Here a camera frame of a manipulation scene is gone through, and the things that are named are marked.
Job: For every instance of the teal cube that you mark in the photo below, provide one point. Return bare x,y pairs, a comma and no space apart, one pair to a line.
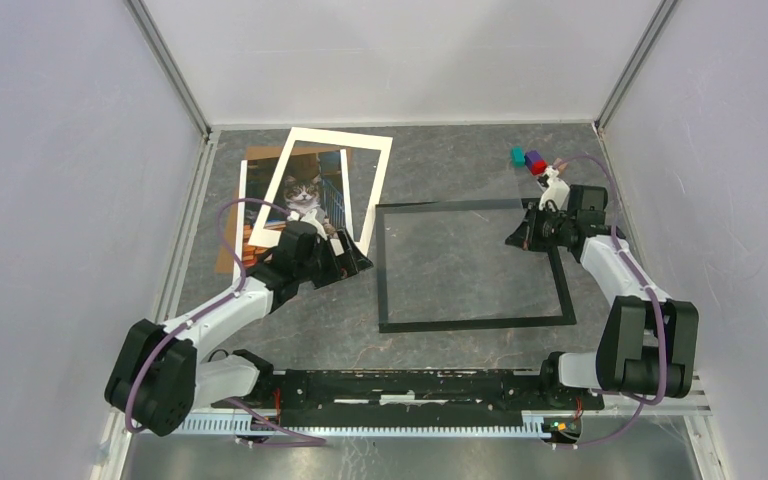
518,158

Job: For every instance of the purple cube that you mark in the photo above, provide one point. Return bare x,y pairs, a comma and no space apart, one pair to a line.
532,156

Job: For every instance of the aluminium frame rails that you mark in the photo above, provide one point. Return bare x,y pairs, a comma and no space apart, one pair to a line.
117,441

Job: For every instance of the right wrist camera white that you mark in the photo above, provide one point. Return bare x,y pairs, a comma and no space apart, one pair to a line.
555,190

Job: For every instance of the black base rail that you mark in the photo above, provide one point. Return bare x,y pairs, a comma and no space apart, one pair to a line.
414,398

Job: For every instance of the cat photo print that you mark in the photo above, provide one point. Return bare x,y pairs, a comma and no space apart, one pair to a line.
314,179

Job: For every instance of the white mat board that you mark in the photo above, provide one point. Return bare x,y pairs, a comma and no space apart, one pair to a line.
380,144

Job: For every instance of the black picture frame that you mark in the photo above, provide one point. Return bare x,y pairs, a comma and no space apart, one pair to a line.
566,317

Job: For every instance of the red cube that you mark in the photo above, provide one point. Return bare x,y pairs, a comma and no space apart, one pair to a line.
538,168

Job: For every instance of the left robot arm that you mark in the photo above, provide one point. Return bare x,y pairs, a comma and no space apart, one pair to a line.
162,373

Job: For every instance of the clear acrylic sheet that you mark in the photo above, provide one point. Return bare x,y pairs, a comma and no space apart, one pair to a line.
456,265

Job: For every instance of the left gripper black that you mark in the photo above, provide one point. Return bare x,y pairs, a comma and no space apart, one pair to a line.
349,263

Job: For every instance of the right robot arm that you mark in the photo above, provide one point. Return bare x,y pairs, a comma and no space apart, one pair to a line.
647,348

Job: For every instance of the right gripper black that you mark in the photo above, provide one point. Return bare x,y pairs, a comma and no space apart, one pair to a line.
525,236

